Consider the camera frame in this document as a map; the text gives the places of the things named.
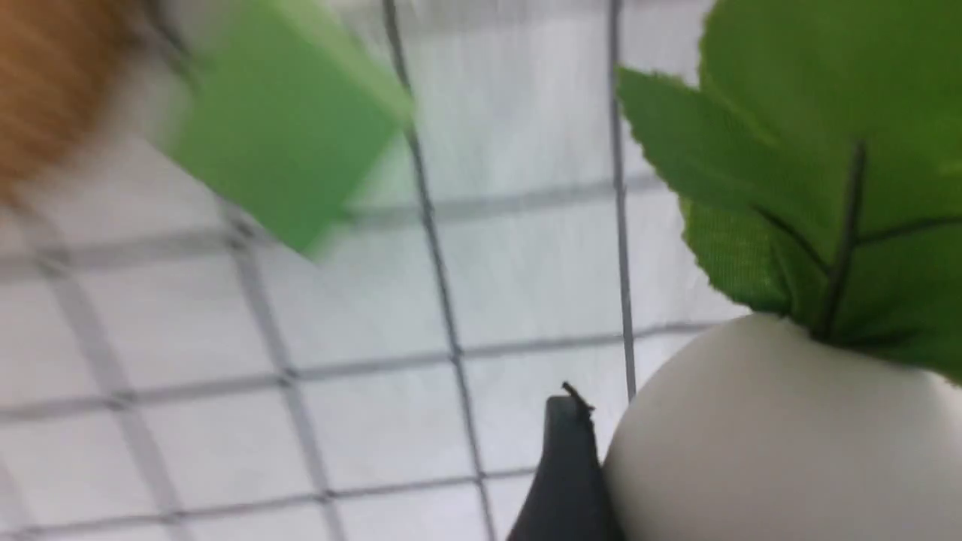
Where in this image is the green foam cube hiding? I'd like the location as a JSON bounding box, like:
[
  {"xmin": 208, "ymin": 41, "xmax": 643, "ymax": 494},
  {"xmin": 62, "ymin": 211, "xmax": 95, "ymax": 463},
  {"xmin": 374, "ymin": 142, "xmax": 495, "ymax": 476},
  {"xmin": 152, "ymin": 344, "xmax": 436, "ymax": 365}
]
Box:
[{"xmin": 162, "ymin": 1, "xmax": 413, "ymax": 255}]

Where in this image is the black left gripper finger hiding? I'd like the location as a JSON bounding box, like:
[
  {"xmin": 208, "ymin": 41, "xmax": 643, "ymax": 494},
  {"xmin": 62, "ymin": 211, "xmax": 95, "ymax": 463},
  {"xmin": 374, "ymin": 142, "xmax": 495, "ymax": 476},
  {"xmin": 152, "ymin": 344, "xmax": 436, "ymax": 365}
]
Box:
[{"xmin": 508, "ymin": 382, "xmax": 625, "ymax": 540}]

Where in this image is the white black grid tablecloth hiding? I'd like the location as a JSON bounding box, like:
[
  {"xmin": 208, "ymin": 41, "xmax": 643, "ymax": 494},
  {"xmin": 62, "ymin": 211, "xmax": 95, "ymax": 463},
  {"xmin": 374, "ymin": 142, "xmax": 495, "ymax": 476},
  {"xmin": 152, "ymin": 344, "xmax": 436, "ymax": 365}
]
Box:
[{"xmin": 2, "ymin": 1, "xmax": 741, "ymax": 540}]

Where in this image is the white toy radish with leaves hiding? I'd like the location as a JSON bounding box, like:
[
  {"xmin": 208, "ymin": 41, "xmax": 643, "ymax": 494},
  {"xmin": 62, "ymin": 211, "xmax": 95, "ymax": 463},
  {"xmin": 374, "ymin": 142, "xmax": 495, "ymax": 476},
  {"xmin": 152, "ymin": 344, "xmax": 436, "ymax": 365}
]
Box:
[{"xmin": 604, "ymin": 1, "xmax": 961, "ymax": 540}]

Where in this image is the woven wicker basket green lining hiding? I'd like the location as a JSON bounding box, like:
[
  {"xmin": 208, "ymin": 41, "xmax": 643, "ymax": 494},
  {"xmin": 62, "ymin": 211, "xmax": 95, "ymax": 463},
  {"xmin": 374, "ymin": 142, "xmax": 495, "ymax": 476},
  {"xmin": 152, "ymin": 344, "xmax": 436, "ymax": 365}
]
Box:
[{"xmin": 1, "ymin": 1, "xmax": 142, "ymax": 205}]

